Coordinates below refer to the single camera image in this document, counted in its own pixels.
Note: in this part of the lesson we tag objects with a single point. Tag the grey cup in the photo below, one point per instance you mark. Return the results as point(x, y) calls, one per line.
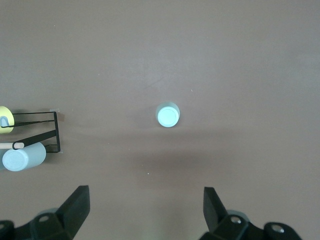
point(32, 156)

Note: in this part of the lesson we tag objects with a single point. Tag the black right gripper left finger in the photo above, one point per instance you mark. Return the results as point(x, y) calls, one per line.
point(75, 210)

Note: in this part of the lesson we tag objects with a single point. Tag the mint green cup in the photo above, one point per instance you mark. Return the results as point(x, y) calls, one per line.
point(168, 117)

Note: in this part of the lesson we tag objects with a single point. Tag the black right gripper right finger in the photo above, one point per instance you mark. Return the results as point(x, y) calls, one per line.
point(215, 212)

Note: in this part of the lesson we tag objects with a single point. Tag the yellow cup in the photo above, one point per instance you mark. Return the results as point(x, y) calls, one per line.
point(7, 111)

